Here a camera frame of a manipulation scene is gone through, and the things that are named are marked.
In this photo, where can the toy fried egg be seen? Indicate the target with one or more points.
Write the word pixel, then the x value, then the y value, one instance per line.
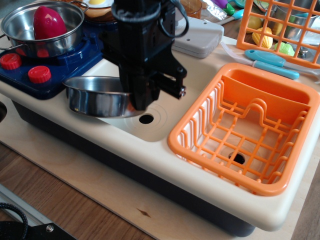
pixel 98 3

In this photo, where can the red stove knob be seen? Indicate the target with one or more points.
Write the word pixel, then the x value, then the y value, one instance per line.
pixel 10 61
pixel 39 74

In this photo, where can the purple toy eggplant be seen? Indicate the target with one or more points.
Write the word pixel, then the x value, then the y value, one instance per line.
pixel 225 6

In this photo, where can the steel pot with handles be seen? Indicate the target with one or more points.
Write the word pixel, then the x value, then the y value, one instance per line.
pixel 18 27

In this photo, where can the teal handled toy knife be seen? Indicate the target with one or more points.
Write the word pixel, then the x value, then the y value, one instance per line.
pixel 275 60

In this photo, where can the black bracket with screw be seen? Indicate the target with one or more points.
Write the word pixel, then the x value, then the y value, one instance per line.
pixel 48 231

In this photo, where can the cream toy sink unit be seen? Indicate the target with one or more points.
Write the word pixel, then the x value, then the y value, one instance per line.
pixel 141 153

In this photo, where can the teal toy utensil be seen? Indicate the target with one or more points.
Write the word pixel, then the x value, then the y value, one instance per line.
pixel 293 75

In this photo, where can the amber glass toy pan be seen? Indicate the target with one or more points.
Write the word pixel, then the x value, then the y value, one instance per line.
pixel 102 15

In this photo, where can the orange plastic drying rack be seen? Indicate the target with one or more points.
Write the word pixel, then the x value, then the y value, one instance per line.
pixel 247 127

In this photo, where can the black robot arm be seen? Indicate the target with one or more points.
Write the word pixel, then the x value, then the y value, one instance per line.
pixel 153 15

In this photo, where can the green toy vegetable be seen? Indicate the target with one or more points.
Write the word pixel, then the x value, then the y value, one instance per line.
pixel 285 48

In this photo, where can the left red stove knob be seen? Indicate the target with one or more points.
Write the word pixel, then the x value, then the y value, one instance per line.
pixel 10 61

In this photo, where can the yellow toy lemon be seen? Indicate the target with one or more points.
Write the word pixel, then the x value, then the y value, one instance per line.
pixel 254 23

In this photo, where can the blue toy stove top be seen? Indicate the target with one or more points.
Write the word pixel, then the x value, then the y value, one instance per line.
pixel 72 64

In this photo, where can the yellow toy corn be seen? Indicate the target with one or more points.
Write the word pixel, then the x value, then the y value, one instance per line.
pixel 263 40

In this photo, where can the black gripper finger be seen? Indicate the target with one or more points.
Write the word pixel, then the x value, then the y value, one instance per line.
pixel 142 89

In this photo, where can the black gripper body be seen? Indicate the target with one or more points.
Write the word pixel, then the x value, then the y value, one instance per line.
pixel 145 50

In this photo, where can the magenta toy sweet potato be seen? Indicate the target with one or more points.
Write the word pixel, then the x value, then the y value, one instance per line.
pixel 47 24

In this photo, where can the right red stove knob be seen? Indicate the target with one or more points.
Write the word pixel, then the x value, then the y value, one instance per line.
pixel 39 74

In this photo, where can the small steel frying pan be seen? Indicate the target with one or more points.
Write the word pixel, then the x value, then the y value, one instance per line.
pixel 99 96

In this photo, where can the orange grid basket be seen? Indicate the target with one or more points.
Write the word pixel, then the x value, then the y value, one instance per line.
pixel 292 22

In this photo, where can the plywood base board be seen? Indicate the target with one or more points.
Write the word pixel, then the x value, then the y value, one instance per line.
pixel 85 197

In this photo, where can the grey toy faucet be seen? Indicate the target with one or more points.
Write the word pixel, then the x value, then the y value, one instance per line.
pixel 200 40

